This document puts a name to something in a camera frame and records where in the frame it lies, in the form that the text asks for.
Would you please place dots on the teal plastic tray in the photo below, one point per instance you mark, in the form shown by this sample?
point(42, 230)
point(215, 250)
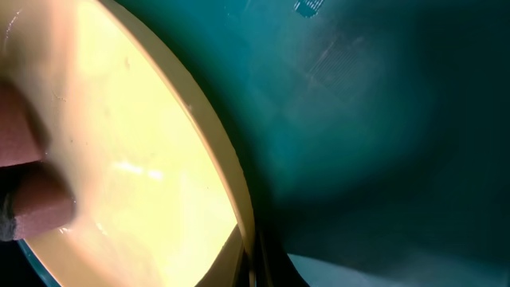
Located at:
point(374, 134)

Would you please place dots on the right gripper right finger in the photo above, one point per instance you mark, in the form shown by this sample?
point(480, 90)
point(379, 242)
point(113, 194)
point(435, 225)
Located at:
point(273, 266)

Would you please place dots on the yellow-green plate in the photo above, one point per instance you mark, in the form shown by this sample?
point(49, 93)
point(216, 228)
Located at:
point(157, 184)

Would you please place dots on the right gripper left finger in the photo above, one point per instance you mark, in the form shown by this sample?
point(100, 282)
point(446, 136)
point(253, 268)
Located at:
point(231, 266)

